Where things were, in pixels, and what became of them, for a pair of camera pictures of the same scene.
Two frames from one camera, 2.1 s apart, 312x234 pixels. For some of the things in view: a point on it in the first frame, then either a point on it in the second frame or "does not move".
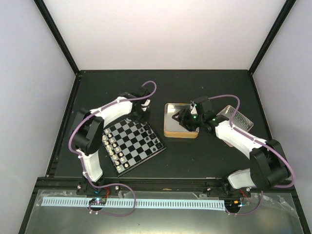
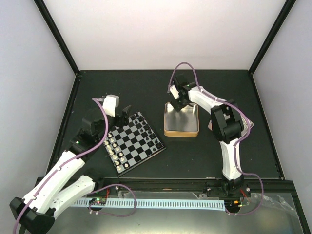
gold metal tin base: x=172 y=127 does not move
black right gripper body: x=190 y=122 to x=181 y=104
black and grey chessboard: x=128 y=144 does not move
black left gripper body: x=139 y=117 to x=120 y=122
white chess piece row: x=114 y=150 does not move
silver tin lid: x=239 y=120 does not move
